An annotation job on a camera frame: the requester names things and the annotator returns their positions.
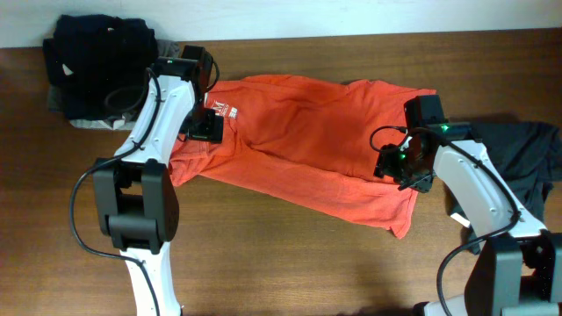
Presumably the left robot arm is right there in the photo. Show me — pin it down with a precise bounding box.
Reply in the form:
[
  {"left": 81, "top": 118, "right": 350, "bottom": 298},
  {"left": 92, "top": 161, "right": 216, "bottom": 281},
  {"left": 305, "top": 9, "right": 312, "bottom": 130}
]
[{"left": 92, "top": 46, "right": 224, "bottom": 315}]

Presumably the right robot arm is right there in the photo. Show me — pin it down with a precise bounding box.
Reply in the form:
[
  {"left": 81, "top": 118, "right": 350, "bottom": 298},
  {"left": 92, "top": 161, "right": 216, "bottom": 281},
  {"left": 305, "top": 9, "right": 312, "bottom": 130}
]
[{"left": 374, "top": 95, "right": 561, "bottom": 316}]

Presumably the red printed t-shirt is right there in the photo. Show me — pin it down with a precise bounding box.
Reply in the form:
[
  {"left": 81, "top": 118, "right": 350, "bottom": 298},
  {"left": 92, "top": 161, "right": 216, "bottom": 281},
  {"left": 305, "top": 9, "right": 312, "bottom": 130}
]
[{"left": 170, "top": 75, "right": 421, "bottom": 238}]

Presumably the dark grey t-shirt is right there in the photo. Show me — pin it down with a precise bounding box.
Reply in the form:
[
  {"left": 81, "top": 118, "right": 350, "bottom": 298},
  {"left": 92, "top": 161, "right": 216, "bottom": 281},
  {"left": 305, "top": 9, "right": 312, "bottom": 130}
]
[{"left": 447, "top": 120, "right": 562, "bottom": 255}]

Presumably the black folded garment on pile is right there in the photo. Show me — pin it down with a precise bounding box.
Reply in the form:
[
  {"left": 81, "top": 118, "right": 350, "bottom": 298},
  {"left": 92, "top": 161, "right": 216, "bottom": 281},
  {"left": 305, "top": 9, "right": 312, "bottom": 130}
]
[{"left": 42, "top": 14, "right": 158, "bottom": 120}]

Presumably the grey folded garment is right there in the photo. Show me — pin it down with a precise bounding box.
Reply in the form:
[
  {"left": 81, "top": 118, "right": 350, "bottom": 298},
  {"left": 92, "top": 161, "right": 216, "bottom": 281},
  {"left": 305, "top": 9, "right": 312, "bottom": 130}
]
[{"left": 47, "top": 39, "right": 180, "bottom": 131}]

